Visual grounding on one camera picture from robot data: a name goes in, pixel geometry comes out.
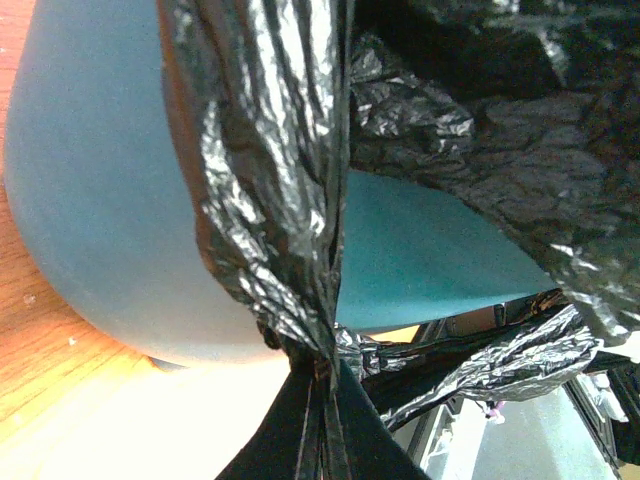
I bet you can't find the black plastic trash bag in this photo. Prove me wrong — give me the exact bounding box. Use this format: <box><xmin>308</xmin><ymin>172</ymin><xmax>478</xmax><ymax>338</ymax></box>
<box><xmin>157</xmin><ymin>1</ymin><xmax>639</xmax><ymax>429</ymax></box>

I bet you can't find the metal base plate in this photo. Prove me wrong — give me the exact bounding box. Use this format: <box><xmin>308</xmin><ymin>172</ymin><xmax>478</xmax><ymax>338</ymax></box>
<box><xmin>409</xmin><ymin>378</ymin><xmax>620</xmax><ymax>479</ymax></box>

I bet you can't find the teal plastic trash bin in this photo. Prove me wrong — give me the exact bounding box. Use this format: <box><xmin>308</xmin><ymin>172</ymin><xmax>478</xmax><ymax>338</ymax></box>
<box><xmin>4</xmin><ymin>1</ymin><xmax>553</xmax><ymax>366</ymax></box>

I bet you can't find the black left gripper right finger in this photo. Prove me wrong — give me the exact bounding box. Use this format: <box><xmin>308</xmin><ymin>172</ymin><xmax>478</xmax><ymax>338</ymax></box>
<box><xmin>324</xmin><ymin>361</ymin><xmax>428</xmax><ymax>479</ymax></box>

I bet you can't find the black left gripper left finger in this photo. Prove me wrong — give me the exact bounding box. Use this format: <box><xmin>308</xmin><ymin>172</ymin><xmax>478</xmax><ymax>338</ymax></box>
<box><xmin>218</xmin><ymin>363</ymin><xmax>325</xmax><ymax>480</ymax></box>

